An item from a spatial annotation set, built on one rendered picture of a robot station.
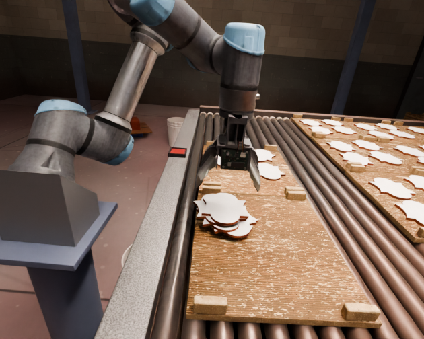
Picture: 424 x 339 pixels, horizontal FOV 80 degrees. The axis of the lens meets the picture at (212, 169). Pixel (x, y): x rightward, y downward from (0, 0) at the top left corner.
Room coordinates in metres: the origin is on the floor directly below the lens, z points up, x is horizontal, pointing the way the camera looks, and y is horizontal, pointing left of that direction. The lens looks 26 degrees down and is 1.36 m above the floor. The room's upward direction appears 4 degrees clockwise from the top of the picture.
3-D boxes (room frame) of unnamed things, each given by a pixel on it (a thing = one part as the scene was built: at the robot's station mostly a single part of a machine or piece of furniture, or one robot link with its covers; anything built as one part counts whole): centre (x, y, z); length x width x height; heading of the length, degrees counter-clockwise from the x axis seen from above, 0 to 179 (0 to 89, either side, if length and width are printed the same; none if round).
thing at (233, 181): (0.91, -0.13, 0.93); 0.41 x 0.35 x 0.02; 1
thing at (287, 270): (0.50, -0.14, 0.93); 0.41 x 0.35 x 0.02; 2
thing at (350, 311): (0.30, -0.28, 0.95); 0.06 x 0.02 x 0.03; 92
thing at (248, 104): (0.53, -0.04, 1.26); 0.08 x 0.08 x 0.05
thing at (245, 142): (0.52, -0.04, 1.18); 0.09 x 0.08 x 0.12; 1
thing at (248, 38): (0.53, -0.04, 1.34); 0.09 x 0.08 x 0.11; 38
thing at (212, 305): (0.30, -0.01, 0.95); 0.06 x 0.02 x 0.03; 92
